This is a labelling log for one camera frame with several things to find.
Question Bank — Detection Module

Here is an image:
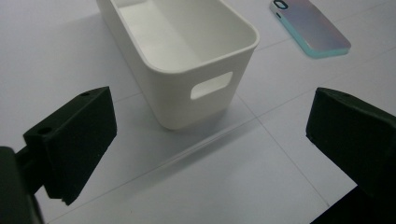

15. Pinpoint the white plastic storage bin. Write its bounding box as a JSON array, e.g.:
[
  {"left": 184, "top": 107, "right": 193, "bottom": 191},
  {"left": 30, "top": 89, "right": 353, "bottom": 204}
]
[{"left": 95, "top": 0, "right": 261, "bottom": 131}]

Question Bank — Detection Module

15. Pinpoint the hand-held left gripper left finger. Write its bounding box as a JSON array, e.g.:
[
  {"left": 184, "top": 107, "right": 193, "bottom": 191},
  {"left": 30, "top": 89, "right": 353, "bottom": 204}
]
[{"left": 15, "top": 86, "right": 119, "bottom": 206}]

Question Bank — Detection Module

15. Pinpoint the white table cover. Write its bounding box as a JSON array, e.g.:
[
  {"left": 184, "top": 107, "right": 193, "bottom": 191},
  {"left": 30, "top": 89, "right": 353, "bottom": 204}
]
[{"left": 0, "top": 0, "right": 396, "bottom": 224}]

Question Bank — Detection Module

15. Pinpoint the iridescent purple phone case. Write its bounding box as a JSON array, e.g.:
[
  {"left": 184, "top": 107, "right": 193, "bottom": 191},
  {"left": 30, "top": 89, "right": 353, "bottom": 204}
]
[{"left": 269, "top": 0, "right": 352, "bottom": 60}]

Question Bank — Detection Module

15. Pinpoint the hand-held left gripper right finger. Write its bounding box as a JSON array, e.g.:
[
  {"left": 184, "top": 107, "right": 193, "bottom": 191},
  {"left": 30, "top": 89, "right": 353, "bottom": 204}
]
[{"left": 305, "top": 87, "right": 396, "bottom": 200}]

